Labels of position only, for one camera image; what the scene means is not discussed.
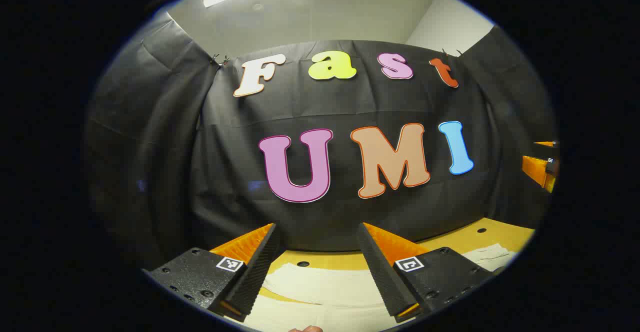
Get black backdrop cloth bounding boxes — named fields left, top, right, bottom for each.
left=85, top=20, right=558, bottom=273

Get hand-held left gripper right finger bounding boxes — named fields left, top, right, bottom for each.
left=356, top=222, right=497, bottom=324

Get white jeans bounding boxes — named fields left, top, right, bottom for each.
left=227, top=244, right=518, bottom=332

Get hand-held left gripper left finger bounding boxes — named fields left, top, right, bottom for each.
left=142, top=222, right=287, bottom=323

